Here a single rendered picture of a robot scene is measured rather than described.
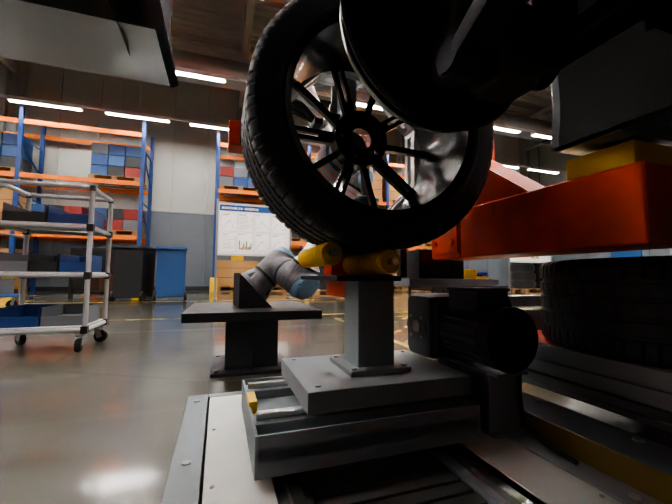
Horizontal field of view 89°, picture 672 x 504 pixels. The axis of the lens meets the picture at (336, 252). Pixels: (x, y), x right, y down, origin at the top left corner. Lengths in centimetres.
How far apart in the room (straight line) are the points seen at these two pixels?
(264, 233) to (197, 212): 499
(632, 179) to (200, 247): 1117
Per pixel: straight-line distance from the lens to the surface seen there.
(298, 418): 77
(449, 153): 105
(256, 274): 177
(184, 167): 1206
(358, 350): 86
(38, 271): 265
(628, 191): 88
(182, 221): 1168
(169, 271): 677
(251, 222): 701
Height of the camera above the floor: 46
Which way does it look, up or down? 4 degrees up
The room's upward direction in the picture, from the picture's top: straight up
